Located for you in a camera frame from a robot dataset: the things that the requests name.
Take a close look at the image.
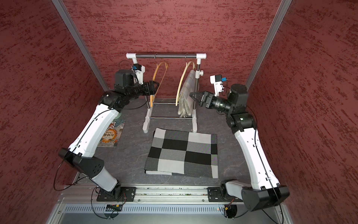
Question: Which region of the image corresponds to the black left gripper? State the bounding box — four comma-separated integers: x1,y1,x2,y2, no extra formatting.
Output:
126,80,159,100

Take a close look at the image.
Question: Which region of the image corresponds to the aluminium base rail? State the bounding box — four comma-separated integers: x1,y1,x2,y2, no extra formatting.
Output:
58,184,242,204

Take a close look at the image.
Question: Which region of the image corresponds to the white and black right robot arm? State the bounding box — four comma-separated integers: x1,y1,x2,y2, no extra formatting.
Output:
189,84,290,211

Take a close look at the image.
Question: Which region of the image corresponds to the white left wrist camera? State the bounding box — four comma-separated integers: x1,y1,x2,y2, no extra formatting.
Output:
132,63,145,85

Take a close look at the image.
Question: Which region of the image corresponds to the aluminium corner profile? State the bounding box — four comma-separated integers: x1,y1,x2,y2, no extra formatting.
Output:
245,0,292,89
52,0,110,91

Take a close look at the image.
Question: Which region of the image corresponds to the colourful illustrated book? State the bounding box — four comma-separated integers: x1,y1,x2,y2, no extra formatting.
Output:
98,119,125,147

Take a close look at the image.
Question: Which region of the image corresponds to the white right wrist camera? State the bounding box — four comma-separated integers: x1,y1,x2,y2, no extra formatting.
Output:
210,74,227,97

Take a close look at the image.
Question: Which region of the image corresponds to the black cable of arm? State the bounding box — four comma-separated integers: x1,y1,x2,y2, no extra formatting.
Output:
53,60,149,220
223,86,284,224

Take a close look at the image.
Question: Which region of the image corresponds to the brown wooden hanger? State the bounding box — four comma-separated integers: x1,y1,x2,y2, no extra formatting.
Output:
149,61,169,108

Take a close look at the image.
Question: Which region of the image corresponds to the light cream wooden hanger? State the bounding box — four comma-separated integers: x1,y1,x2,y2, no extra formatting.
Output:
175,60,196,107

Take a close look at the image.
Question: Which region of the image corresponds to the grey black checkered scarf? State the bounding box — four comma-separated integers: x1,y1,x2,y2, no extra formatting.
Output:
145,128,219,179

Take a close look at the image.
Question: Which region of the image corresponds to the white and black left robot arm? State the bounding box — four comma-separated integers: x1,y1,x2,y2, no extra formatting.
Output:
59,70,159,201

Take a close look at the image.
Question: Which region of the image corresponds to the left aluminium corner profile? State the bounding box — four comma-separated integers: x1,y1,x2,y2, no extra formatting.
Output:
52,0,110,91

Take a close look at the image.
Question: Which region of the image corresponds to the white and steel clothes rack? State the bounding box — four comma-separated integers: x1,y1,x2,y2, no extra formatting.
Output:
126,53,207,133

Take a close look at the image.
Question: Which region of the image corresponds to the blue plaid fringed scarf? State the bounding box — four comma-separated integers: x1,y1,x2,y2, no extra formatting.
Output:
178,70,195,118

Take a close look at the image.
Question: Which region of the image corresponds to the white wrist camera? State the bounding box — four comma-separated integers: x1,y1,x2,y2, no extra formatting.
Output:
132,63,145,85
210,74,227,97

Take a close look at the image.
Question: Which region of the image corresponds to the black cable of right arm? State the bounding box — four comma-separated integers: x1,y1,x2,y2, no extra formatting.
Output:
223,86,284,224

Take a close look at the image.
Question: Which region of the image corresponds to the right aluminium corner profile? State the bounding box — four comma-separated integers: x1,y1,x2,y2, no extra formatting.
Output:
245,0,292,89

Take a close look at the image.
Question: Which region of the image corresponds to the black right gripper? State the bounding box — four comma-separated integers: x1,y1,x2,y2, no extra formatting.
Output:
190,91,234,113

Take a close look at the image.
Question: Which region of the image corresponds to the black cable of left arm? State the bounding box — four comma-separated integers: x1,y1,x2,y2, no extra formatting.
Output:
53,60,149,220

